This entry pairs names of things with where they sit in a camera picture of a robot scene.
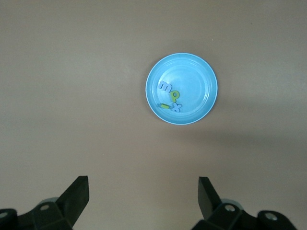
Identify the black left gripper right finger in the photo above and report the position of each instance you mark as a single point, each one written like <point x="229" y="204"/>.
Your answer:
<point x="208" y="198"/>

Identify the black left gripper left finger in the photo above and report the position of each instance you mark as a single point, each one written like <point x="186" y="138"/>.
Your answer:
<point x="72" y="198"/>

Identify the blue lowercase letter x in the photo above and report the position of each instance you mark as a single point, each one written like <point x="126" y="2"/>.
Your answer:
<point x="176" y="107"/>

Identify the green bar-shaped lowercase letter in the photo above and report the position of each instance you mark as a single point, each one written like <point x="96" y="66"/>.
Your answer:
<point x="165" y="105"/>

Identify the green lowercase letter p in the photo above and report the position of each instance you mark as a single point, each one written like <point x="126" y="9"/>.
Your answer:
<point x="173" y="98"/>

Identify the blue lowercase letter m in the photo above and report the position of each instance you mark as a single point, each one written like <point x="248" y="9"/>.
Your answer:
<point x="165" y="86"/>

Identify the brown table mat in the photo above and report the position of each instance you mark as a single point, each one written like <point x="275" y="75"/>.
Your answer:
<point x="72" y="95"/>

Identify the blue plate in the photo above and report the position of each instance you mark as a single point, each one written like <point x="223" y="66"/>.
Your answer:
<point x="196" y="91"/>

